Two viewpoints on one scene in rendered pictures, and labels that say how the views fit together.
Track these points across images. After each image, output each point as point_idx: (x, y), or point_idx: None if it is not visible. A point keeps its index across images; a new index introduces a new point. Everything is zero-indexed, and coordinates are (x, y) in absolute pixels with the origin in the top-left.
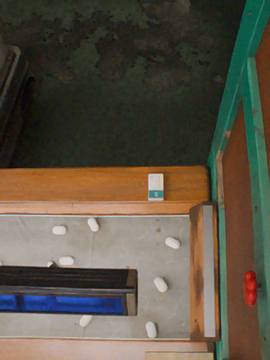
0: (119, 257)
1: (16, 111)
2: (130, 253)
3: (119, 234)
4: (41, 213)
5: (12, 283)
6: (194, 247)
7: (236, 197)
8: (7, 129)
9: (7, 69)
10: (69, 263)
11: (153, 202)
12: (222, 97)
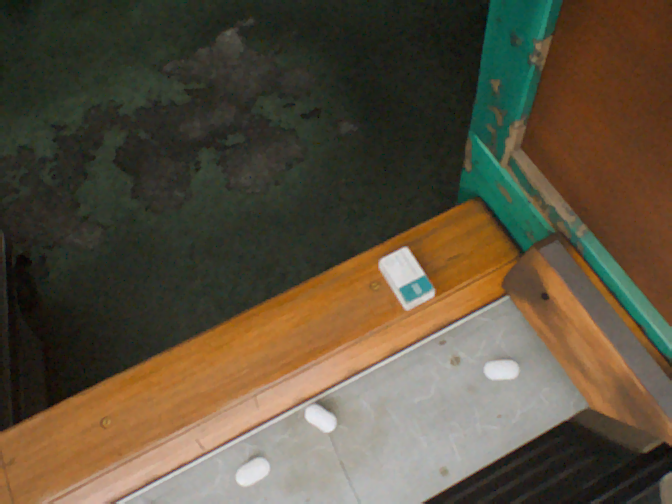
0: (412, 459)
1: (19, 326)
2: (430, 438)
3: (383, 410)
4: (191, 458)
5: None
6: (569, 346)
7: (665, 145)
8: (16, 366)
9: None
10: None
11: (416, 309)
12: None
